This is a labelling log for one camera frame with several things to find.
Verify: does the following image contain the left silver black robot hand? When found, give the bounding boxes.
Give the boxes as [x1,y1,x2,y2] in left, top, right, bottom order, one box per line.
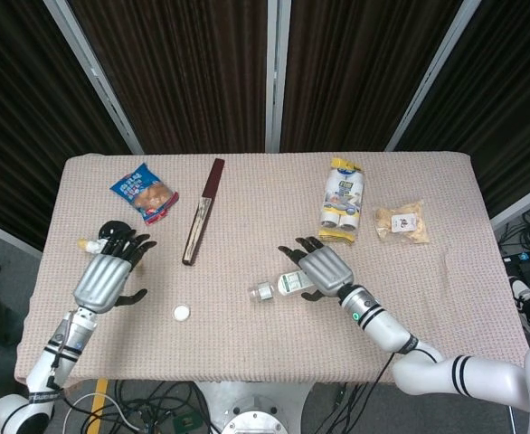
[72,229,158,315]

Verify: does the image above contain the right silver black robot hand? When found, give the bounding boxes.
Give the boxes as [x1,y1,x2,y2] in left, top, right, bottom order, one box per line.
[277,235,355,303]

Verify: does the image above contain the clear plastic bottle green label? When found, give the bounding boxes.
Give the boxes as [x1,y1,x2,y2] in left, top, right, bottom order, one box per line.
[247,268,321,304]

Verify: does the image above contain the black-headed plush doll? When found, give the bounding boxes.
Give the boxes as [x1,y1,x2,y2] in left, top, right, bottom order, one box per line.
[76,219,133,256]

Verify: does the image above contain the lint roller refill pack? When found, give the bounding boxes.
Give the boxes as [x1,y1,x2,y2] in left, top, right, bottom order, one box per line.
[317,156,366,248]

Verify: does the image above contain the clear bag of dried snacks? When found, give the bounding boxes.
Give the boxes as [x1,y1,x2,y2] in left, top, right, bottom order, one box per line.
[373,199,431,246]

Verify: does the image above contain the blue snack bag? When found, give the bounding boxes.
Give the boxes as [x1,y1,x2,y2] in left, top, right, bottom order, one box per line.
[109,162,180,227]

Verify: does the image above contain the beige waffle tablecloth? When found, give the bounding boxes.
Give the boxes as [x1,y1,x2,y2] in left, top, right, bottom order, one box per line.
[13,152,530,395]

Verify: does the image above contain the yellow floor tape strip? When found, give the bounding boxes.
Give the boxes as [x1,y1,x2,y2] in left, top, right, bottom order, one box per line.
[90,378,110,427]

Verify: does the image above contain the dark red folded fan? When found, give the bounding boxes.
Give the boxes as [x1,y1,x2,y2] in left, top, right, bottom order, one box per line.
[181,157,227,267]

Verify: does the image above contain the green circuit board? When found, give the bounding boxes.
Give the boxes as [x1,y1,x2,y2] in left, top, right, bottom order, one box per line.
[173,412,200,434]

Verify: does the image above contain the silver round flange plate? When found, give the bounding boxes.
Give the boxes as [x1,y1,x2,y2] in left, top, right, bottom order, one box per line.
[222,396,290,434]

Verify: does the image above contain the dark brown partition panel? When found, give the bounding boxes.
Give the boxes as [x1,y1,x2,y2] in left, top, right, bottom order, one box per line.
[0,0,133,250]
[394,0,530,219]
[67,0,271,156]
[279,0,463,153]

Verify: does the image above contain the white sneaker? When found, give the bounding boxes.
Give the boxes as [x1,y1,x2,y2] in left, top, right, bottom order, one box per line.
[510,277,530,302]

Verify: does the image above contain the black box with green lights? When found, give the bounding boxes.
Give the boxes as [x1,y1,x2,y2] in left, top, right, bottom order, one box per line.
[501,246,530,285]

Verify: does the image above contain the silver partition post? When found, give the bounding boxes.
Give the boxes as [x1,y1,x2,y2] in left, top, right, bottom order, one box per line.
[43,0,146,156]
[383,0,481,153]
[489,175,530,233]
[0,213,44,260]
[264,0,292,154]

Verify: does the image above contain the white cable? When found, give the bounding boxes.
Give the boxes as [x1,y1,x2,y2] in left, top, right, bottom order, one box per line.
[62,392,147,434]

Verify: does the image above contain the black cable bundle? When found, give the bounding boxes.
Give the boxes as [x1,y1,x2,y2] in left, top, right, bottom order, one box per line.
[63,379,214,434]

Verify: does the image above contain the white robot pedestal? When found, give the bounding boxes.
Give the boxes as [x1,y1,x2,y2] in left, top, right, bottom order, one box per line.
[195,381,317,434]

